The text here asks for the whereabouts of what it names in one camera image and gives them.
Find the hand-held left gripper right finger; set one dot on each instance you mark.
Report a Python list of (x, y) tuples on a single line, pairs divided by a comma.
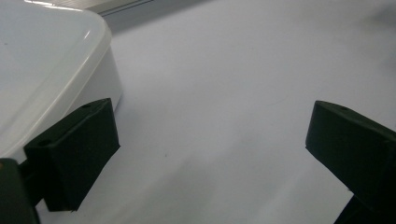
[(358, 149)]

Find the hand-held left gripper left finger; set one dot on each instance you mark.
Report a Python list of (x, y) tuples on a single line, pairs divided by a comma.
[(77, 149)]

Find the white plastic lidded box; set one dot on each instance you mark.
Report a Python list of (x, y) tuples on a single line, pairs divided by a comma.
[(40, 62)]

